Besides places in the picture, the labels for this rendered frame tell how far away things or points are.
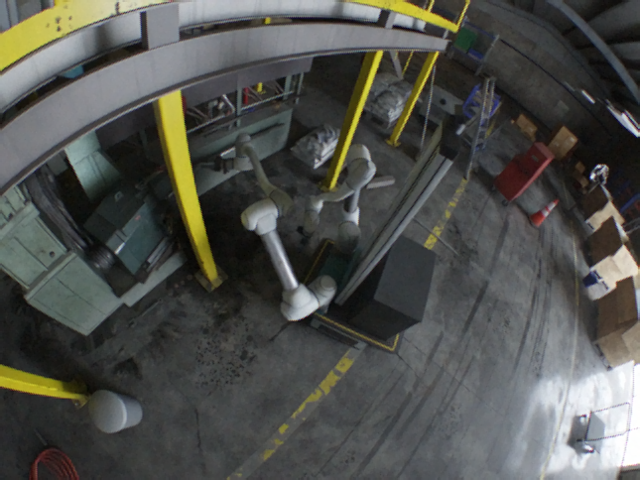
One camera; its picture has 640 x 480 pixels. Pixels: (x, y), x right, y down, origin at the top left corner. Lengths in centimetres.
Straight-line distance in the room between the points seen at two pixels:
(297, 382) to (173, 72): 211
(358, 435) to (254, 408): 85
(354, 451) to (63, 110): 262
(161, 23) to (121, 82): 25
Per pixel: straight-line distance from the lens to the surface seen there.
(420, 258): 182
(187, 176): 138
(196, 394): 221
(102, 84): 106
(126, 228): 179
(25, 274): 202
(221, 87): 249
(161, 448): 236
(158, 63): 111
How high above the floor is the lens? 215
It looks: 55 degrees down
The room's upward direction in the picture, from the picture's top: 21 degrees clockwise
